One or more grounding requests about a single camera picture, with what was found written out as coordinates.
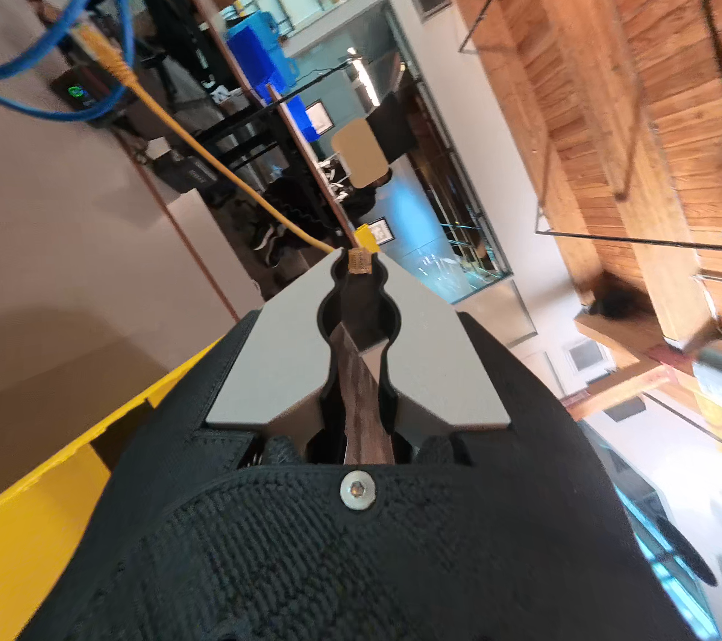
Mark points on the small yellow bin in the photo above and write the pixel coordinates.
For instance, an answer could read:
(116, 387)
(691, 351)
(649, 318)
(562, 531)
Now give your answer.
(365, 236)

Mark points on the glass window wall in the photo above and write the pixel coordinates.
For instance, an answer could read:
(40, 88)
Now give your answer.
(451, 235)

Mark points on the light stand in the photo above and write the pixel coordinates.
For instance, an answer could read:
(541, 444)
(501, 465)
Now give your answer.
(361, 77)

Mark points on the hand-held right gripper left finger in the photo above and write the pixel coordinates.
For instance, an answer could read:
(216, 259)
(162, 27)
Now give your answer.
(271, 370)

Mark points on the yellow plastic bin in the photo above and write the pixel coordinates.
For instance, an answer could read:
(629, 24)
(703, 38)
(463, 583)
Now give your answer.
(34, 539)

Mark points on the black office chair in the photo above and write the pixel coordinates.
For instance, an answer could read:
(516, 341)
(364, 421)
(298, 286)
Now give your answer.
(169, 32)

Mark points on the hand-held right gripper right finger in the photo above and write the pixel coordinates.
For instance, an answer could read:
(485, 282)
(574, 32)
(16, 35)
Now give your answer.
(445, 370)

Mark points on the blue plastic bin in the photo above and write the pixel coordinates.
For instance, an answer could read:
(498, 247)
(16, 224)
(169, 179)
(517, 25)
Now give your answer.
(254, 51)
(302, 116)

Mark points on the black power station with display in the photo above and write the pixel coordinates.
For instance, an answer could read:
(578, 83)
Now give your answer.
(76, 91)

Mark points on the small wall vent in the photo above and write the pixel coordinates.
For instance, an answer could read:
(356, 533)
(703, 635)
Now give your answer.
(585, 356)

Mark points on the framed picture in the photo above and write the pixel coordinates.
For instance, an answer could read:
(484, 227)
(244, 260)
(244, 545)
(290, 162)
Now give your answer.
(320, 117)
(382, 230)

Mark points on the long dark table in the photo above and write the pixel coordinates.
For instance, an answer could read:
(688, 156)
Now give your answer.
(307, 156)

